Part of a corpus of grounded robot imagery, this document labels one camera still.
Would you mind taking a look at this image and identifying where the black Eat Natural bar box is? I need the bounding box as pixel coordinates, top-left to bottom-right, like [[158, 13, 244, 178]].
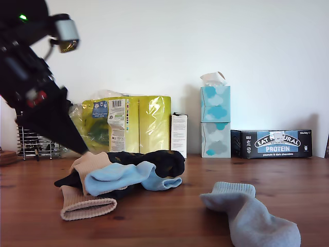
[[230, 129, 313, 160]]

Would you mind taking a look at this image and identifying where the yellow paper towel pack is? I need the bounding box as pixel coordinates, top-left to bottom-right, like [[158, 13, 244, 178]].
[[67, 89, 172, 160]]

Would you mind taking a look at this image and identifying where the black cable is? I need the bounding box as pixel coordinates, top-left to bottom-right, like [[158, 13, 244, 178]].
[[42, 38, 56, 62]]

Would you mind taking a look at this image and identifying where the blue cloud tissue box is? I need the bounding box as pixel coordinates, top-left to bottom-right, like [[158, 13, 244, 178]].
[[200, 86, 231, 124]]

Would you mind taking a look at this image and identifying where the grey cloud tissue box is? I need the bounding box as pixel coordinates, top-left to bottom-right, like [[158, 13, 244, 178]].
[[200, 121, 231, 158]]

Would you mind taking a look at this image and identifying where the light blue sock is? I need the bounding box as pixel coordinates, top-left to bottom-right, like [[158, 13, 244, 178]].
[[199, 181, 301, 247], [83, 162, 183, 198]]

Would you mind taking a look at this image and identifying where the grey arm camera box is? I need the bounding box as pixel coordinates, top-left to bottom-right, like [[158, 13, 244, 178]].
[[49, 14, 81, 54]]

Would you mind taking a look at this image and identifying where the white tissue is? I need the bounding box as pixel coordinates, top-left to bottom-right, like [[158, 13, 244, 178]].
[[200, 72, 227, 88]]

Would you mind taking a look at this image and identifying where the white carton black top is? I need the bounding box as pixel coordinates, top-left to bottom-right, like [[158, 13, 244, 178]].
[[171, 112, 189, 159]]

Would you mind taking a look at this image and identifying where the chrome wire utensil holder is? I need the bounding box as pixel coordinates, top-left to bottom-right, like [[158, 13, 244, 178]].
[[15, 113, 64, 161]]

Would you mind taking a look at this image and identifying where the beige ribbed sock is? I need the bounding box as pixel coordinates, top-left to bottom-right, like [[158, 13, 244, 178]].
[[60, 185, 118, 222], [68, 151, 113, 196]]

